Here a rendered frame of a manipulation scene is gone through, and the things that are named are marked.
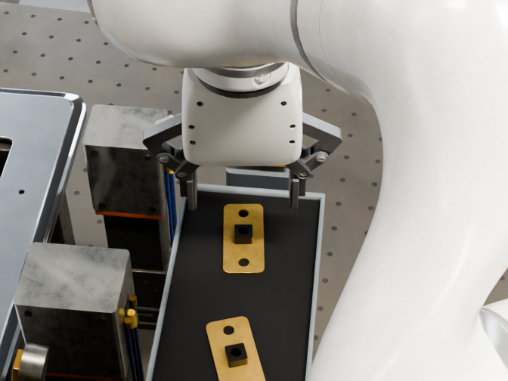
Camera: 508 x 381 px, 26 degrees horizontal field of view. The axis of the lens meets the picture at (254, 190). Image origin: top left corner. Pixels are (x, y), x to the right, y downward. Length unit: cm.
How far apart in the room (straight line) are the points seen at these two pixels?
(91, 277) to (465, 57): 70
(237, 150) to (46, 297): 27
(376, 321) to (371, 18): 13
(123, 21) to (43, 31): 129
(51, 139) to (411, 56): 96
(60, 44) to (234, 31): 132
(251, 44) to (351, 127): 114
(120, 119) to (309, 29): 78
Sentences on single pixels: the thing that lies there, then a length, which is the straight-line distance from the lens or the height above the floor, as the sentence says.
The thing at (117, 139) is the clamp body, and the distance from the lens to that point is 128.
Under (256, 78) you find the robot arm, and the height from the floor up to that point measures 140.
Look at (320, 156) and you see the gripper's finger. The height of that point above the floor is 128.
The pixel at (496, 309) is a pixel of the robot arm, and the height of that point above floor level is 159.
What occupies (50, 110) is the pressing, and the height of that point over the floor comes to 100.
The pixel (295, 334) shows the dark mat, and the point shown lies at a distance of 98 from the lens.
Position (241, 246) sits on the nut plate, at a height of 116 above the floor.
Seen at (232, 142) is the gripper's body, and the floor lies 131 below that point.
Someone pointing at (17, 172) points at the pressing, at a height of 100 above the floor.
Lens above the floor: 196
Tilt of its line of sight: 48 degrees down
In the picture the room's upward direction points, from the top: straight up
